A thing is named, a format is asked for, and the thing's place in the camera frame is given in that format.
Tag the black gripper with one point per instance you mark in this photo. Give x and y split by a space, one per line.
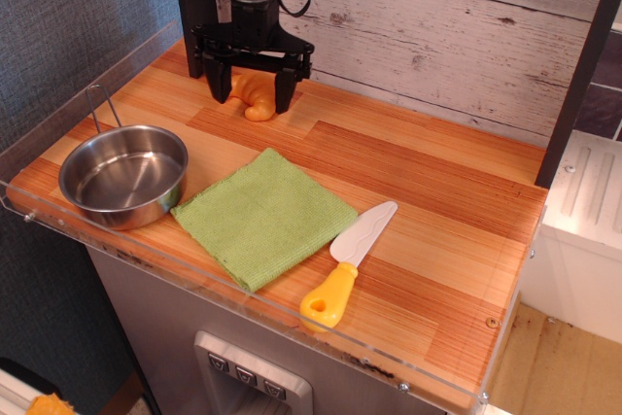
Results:
253 38

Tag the orange toy croissant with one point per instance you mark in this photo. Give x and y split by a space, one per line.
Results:
256 90

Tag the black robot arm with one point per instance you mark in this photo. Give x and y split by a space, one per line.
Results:
254 39

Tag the green cloth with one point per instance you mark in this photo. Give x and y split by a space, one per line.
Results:
263 219

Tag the stainless steel pot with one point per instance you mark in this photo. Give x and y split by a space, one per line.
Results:
125 177

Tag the silver toy fridge cabinet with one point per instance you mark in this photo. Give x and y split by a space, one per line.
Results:
200 358

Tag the white plastic appliance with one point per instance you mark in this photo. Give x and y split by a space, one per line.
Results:
573 270

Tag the orange object bottom left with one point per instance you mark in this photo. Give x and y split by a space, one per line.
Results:
49 405

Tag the yellow handled toy knife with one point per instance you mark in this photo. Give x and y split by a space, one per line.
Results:
323 308

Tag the clear acrylic guard rail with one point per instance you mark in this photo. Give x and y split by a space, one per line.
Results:
427 315

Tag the right dark frame post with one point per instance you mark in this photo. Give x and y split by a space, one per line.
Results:
587 63

